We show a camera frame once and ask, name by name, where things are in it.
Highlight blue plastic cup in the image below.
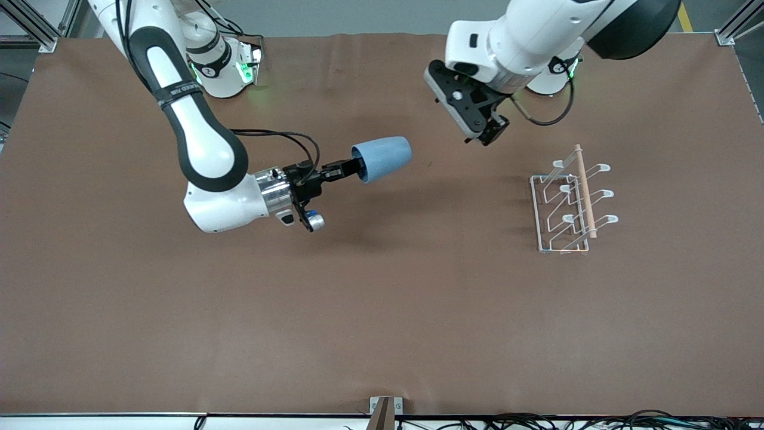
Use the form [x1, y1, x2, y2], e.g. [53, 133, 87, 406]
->
[350, 136, 413, 185]

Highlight brown table cover sheet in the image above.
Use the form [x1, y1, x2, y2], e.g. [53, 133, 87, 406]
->
[0, 33, 764, 417]

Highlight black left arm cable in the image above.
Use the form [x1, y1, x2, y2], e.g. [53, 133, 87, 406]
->
[507, 76, 575, 127]

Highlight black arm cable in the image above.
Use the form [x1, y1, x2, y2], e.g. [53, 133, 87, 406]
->
[507, 76, 575, 127]
[229, 128, 321, 183]

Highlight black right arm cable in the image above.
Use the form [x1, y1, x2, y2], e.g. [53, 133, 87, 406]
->
[229, 128, 321, 183]

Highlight white wire cup rack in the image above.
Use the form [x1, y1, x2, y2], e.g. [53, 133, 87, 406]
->
[530, 144, 620, 256]

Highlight black base cable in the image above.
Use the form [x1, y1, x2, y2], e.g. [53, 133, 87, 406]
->
[209, 12, 264, 50]

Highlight metal table bracket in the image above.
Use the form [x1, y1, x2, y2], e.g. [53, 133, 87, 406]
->
[369, 396, 404, 430]

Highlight aluminium frame post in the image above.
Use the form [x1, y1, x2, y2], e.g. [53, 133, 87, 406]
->
[0, 0, 81, 53]
[714, 0, 764, 47]

